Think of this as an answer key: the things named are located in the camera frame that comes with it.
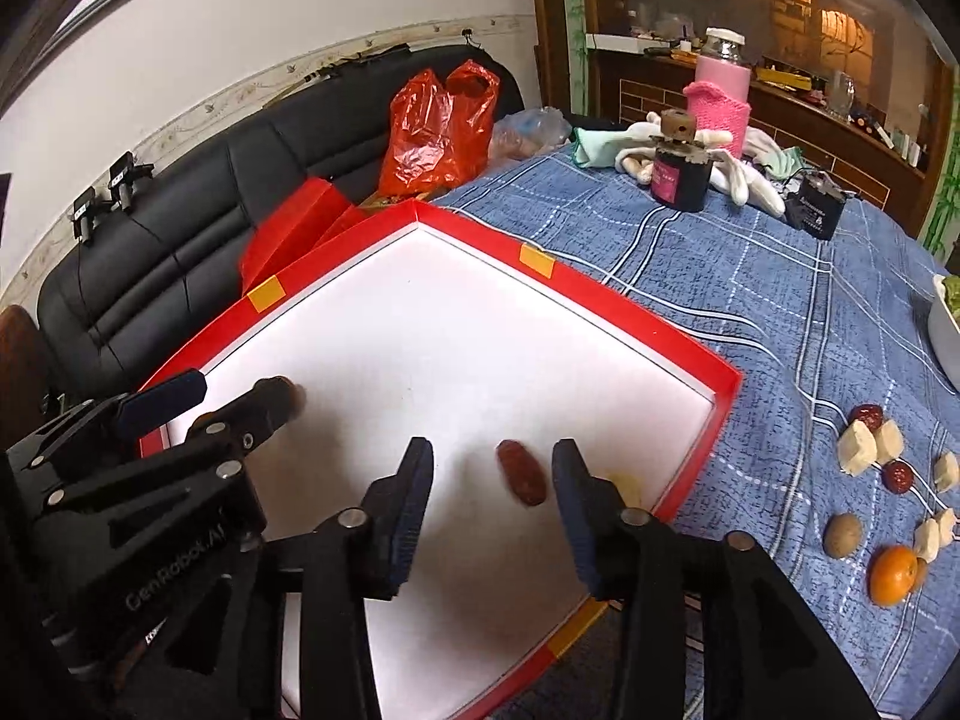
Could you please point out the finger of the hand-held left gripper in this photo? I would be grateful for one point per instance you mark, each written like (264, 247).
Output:
(255, 412)
(165, 394)

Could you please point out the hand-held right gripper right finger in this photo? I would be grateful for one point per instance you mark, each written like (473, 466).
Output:
(577, 517)

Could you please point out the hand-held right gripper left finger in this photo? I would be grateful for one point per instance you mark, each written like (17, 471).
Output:
(405, 517)

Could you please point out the red jujube date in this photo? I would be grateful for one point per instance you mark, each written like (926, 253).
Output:
(866, 414)
(520, 472)
(898, 477)

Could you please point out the red cardboard box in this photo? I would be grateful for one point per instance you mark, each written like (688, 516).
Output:
(450, 352)

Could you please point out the orange mandarin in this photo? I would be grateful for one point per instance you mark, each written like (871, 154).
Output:
(892, 575)

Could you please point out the black leather sofa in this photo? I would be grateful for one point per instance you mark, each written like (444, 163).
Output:
(187, 240)

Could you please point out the red cardboard box lid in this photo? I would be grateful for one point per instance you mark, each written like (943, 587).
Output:
(292, 240)

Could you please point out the black clamp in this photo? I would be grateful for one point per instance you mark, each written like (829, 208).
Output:
(124, 180)
(82, 214)

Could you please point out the blue checked tablecloth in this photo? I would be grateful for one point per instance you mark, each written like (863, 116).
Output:
(750, 300)

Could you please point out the orange-red plastic bag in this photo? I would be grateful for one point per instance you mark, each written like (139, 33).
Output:
(427, 135)

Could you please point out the black jar with wooden stopper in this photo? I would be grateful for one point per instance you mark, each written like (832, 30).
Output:
(679, 176)

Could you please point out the mint green cloth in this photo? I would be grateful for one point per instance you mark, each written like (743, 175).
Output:
(600, 144)

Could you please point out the white cotton glove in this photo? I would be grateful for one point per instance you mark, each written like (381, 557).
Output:
(637, 133)
(742, 180)

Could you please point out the clear plastic bag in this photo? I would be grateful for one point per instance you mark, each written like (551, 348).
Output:
(525, 131)

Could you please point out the small black box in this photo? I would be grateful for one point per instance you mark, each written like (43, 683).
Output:
(817, 210)

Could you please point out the white bowl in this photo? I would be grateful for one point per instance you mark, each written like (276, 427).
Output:
(946, 349)

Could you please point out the pale cloth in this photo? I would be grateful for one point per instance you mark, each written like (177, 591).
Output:
(780, 157)

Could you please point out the green leafy vegetable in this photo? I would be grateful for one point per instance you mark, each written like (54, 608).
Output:
(953, 300)

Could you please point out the wooden glass-front cabinet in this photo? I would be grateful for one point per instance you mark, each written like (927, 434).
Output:
(660, 90)

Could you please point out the pink bottle with knitted sleeve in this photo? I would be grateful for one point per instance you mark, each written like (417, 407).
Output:
(720, 82)

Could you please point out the white flat box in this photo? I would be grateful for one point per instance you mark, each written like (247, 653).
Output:
(615, 40)

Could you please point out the yellow flat box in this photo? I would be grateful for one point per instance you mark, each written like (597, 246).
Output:
(780, 76)

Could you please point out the glass mug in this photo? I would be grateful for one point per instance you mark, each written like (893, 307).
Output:
(841, 94)

